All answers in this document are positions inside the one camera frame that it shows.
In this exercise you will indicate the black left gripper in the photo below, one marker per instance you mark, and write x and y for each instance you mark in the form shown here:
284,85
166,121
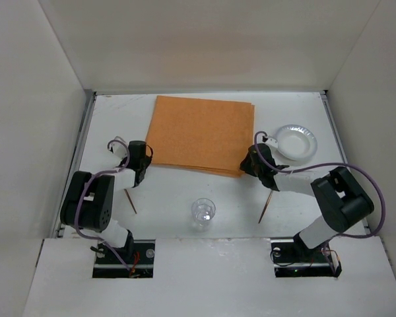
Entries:
140,172

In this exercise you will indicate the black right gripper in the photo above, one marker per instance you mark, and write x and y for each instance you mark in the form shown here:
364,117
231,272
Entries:
264,176

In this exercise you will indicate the white ceramic plate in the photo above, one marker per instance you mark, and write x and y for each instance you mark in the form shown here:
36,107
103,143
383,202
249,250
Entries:
296,142

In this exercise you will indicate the orange cloth placemat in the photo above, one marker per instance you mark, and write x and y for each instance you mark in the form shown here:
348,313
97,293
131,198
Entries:
207,135

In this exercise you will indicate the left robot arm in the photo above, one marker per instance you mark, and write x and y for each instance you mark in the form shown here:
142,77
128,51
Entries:
87,206

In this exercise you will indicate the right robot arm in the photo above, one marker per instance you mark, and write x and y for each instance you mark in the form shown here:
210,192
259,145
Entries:
340,198

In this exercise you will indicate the copper fork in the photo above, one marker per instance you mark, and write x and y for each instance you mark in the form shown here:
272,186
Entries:
130,201

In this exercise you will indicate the copper spoon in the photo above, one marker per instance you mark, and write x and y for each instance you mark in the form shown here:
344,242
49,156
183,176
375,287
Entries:
265,207

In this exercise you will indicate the clear plastic cup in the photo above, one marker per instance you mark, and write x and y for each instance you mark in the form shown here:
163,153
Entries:
202,211

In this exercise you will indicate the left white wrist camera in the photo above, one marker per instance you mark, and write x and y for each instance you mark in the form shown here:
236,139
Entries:
118,146

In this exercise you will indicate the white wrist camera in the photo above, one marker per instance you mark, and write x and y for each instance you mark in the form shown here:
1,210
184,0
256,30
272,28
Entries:
271,142
118,146

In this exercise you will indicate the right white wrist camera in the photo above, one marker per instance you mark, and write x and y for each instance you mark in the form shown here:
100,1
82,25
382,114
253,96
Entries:
271,142

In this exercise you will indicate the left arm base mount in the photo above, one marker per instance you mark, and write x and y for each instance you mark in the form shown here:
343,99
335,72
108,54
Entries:
140,262

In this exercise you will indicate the right aluminium frame rail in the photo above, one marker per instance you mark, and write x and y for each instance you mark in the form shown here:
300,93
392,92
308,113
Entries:
325,101

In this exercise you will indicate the aluminium frame rail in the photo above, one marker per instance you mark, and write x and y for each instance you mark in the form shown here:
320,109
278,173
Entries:
325,101
77,154

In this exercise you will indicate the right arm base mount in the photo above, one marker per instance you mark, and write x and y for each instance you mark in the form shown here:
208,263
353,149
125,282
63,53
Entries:
289,263

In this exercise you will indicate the left aluminium frame rail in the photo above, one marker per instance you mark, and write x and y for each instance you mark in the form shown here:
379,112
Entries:
77,154

